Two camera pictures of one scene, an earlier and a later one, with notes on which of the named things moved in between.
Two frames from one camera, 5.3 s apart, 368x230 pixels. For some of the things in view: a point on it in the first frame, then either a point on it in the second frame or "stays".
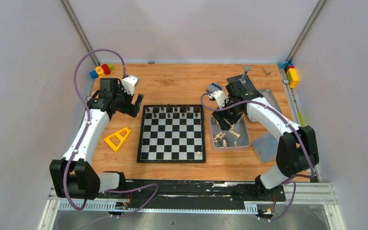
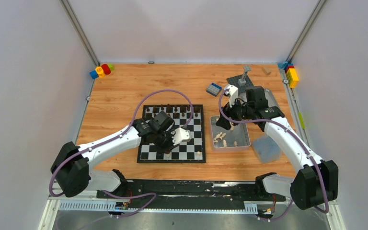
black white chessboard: (172, 133) stays
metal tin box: (236, 138) stays
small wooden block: (267, 70) stays
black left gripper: (131, 103) → (165, 143)
